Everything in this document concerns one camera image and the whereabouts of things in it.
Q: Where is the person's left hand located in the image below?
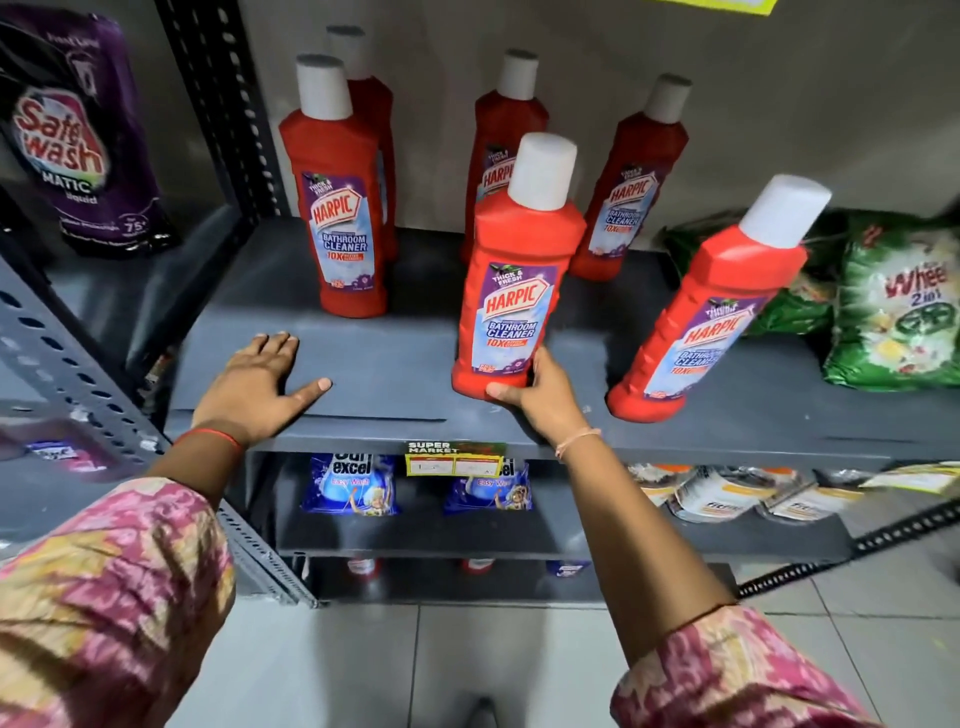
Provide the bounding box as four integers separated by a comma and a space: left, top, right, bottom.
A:
191, 332, 333, 450

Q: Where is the person's right hand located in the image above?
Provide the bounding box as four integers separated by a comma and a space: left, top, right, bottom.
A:
486, 346, 594, 451

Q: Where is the red bathroom cleaner bottle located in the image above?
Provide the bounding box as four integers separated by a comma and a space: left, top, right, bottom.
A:
451, 132, 588, 402

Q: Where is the person's left forearm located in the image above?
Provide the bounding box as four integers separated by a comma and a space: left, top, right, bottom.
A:
146, 433, 249, 513

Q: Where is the person's right forearm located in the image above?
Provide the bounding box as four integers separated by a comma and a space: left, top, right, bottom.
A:
558, 431, 740, 666

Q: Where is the red thread wristband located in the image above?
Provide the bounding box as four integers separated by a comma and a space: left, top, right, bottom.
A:
173, 427, 246, 456

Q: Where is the yellow shelf price label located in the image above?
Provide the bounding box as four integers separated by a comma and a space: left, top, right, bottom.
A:
404, 441, 508, 479

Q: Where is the grey metal shelf rack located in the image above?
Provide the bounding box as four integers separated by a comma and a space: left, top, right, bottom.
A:
153, 0, 960, 610

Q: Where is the blue detergent packet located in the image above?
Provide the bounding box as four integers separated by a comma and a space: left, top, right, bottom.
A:
442, 459, 534, 516
301, 453, 400, 518

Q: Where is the group of red white-capped bottles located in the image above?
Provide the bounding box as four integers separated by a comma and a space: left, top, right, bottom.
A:
279, 24, 834, 423

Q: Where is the grey slotted shelf rack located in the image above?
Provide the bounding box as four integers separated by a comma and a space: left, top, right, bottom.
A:
0, 180, 318, 609

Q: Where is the white orange packet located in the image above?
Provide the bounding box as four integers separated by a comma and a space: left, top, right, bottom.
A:
628, 463, 697, 509
756, 480, 873, 526
667, 467, 798, 525

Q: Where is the small purple pouch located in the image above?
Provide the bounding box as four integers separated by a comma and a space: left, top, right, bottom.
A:
0, 420, 115, 481

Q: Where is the pink patterned garment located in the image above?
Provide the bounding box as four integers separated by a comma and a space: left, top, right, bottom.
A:
0, 476, 884, 728

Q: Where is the purple detergent pouch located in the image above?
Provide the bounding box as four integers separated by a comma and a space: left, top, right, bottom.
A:
0, 3, 180, 260

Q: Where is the green detergent powder packet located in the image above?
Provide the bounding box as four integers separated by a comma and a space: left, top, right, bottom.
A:
662, 208, 852, 339
822, 212, 960, 393

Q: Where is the black slotted metal bar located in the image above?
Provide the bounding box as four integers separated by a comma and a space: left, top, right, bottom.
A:
737, 498, 960, 601

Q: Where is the yellow white packet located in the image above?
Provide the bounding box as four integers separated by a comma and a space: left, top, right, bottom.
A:
861, 462, 960, 496

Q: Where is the yellow sign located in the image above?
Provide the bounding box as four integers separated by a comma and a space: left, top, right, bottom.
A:
658, 0, 779, 17

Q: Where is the thin pink bracelet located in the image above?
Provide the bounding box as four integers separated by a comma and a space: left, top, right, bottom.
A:
554, 427, 603, 464

